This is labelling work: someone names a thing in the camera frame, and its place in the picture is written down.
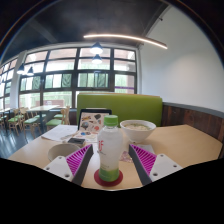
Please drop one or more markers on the white paper sheets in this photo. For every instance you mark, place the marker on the white paper sheets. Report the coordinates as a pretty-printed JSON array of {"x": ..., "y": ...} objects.
[{"x": 58, "y": 132}]

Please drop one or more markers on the large black-framed window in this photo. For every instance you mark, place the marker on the large black-framed window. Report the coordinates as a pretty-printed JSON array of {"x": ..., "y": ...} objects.
[{"x": 66, "y": 80}]

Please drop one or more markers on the flat round red coaster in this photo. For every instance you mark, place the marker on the flat round red coaster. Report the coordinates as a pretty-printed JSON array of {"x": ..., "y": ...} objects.
[{"x": 100, "y": 181}]

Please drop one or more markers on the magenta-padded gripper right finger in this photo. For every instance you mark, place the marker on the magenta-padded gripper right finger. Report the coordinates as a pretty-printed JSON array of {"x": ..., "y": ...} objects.
[{"x": 146, "y": 160}]

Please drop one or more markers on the small dark flat case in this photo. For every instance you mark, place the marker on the small dark flat case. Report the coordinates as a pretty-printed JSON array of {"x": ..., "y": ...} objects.
[{"x": 76, "y": 142}]

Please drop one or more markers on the patterned paper cup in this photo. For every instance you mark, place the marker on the patterned paper cup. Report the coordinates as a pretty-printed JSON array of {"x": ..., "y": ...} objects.
[{"x": 60, "y": 151}]

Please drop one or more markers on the wooden green-seated chairs group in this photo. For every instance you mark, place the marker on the wooden green-seated chairs group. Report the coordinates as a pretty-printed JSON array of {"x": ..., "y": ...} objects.
[{"x": 30, "y": 120}]

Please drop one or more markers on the long curved linear light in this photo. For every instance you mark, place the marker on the long curved linear light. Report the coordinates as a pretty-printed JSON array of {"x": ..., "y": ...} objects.
[{"x": 126, "y": 37}]

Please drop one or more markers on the light wooden dining table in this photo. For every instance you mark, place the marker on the light wooden dining table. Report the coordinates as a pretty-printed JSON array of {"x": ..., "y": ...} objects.
[{"x": 43, "y": 108}]

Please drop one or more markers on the colourful sticker sheet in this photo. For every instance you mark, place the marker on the colourful sticker sheet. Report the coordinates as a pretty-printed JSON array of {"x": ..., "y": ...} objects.
[{"x": 85, "y": 134}]

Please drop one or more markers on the sticker-covered laptop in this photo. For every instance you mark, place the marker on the sticker-covered laptop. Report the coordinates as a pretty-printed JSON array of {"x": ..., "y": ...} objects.
[{"x": 91, "y": 120}]

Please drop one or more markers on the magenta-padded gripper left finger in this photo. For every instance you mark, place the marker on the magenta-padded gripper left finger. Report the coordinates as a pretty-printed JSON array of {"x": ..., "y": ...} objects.
[{"x": 78, "y": 160}]

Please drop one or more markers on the green upholstered bench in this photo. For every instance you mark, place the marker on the green upholstered bench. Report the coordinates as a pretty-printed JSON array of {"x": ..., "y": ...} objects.
[{"x": 133, "y": 106}]

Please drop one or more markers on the clear green-capped drink bottle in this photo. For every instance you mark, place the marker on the clear green-capped drink bottle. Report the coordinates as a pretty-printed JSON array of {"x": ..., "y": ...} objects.
[{"x": 109, "y": 150}]

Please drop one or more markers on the white ceramic bowl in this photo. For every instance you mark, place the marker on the white ceramic bowl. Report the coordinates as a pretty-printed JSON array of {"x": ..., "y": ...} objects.
[{"x": 137, "y": 131}]

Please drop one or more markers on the black pendant lamps group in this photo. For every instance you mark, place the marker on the black pendant lamps group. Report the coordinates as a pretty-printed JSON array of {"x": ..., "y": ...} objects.
[{"x": 96, "y": 49}]

